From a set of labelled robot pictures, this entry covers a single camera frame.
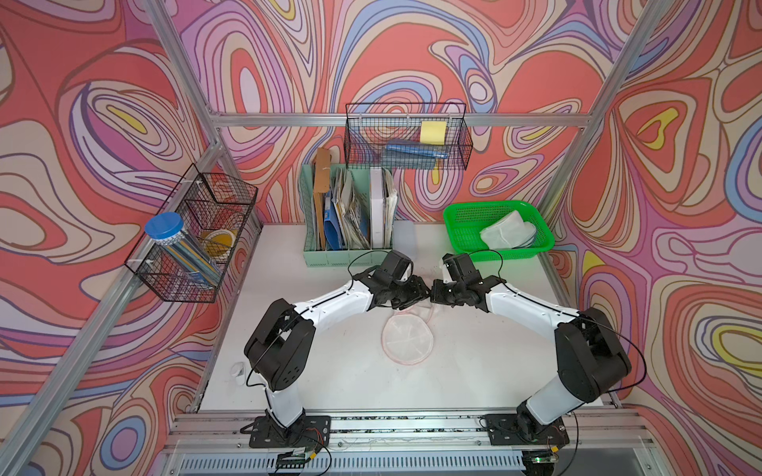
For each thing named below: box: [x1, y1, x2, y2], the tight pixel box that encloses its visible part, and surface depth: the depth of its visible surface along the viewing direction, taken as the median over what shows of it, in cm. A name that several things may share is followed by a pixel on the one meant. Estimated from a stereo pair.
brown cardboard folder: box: [313, 147, 332, 250], surface depth 93 cm
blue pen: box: [384, 144, 450, 159], surface depth 90 cm
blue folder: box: [323, 192, 346, 251], surface depth 98 cm
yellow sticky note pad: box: [420, 120, 448, 145], surface depth 91 cm
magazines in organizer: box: [331, 168, 372, 249], surface depth 100 cm
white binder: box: [369, 166, 385, 248], surface depth 100 cm
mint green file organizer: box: [298, 163, 398, 267], surface depth 100 cm
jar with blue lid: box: [144, 211, 223, 286], surface depth 63 cm
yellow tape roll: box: [203, 229, 237, 263], surface depth 80 cm
